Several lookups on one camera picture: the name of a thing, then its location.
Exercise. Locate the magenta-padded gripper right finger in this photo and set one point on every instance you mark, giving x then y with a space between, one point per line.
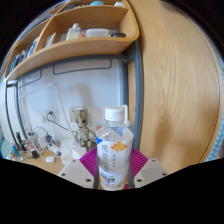
143 168

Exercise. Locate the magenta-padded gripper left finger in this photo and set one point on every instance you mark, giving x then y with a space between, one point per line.
83 166

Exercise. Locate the clear plastic water bottle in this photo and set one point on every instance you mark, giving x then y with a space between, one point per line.
113 150

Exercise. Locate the white power strip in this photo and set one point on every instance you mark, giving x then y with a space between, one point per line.
55 149

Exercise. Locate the small white oval case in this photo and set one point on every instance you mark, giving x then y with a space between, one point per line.
50 159

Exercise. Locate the brown tree figurine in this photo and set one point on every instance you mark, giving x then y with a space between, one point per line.
83 130

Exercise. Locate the black charger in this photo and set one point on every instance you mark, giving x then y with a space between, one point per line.
35 154

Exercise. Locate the small blue bottle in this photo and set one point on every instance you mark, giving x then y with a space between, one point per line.
15 150

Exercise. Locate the blue striped towel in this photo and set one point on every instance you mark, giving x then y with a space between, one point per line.
216 146

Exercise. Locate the wooden shelf unit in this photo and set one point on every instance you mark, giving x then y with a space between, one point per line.
83 46

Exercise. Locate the grey metal frame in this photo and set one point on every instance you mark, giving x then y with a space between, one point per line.
138 93

